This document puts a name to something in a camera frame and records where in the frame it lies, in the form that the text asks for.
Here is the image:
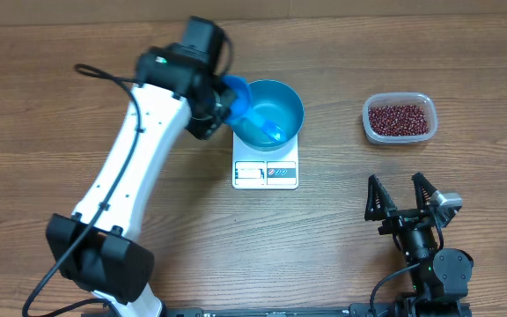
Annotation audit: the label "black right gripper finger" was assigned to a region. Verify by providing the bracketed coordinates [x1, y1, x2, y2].
[411, 173, 437, 210]
[364, 174, 397, 221]

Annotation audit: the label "blue plastic measuring scoop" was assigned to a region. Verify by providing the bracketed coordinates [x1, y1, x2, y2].
[222, 75, 288, 145]

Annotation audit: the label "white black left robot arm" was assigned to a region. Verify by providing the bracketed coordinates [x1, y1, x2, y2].
[46, 17, 236, 316]

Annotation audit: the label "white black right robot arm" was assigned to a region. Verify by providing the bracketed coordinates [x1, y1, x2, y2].
[364, 173, 474, 316]

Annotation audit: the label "teal metal bowl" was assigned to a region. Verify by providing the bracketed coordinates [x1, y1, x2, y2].
[232, 79, 305, 151]

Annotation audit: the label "white digital kitchen scale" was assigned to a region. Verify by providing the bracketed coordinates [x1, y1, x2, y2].
[231, 134, 299, 190]

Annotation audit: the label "red adzuki beans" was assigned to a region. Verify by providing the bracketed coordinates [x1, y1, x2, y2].
[368, 105, 429, 136]

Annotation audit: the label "clear plastic container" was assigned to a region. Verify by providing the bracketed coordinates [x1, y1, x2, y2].
[362, 92, 438, 145]

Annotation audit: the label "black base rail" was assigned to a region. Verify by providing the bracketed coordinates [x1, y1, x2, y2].
[161, 303, 473, 317]

